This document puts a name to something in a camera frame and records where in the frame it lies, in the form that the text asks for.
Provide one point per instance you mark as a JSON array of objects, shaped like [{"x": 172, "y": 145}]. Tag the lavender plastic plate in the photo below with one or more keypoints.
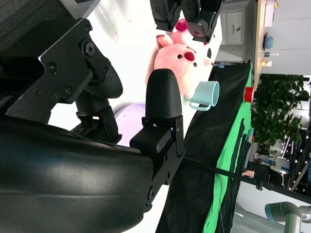
[{"x": 132, "y": 116}]

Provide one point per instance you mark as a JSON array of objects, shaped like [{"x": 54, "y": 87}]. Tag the pink plush beaver doll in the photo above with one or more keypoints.
[{"x": 170, "y": 58}]

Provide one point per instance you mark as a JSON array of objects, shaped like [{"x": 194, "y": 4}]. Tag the black stand pole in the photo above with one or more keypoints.
[{"x": 243, "y": 178}]

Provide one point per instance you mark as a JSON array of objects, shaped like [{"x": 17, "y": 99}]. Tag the green backdrop cloth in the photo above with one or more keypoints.
[{"x": 230, "y": 145}]

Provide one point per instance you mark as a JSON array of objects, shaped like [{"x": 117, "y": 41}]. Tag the black round table grommet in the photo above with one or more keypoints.
[{"x": 209, "y": 52}]

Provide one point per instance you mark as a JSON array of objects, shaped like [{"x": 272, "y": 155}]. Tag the green leafy plant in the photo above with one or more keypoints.
[{"x": 277, "y": 106}]

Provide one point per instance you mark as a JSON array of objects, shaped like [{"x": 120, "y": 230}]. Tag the teal plastic mug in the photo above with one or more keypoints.
[{"x": 206, "y": 93}]

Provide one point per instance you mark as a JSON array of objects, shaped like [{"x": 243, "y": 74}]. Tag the grey teal robot arm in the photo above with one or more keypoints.
[{"x": 286, "y": 214}]

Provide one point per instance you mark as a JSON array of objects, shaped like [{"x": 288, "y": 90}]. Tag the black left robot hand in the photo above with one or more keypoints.
[{"x": 201, "y": 14}]

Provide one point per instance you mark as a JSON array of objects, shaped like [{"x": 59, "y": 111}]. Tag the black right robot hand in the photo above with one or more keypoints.
[{"x": 60, "y": 174}]

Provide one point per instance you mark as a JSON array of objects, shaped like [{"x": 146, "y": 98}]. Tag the white cabinet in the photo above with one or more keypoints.
[{"x": 233, "y": 26}]

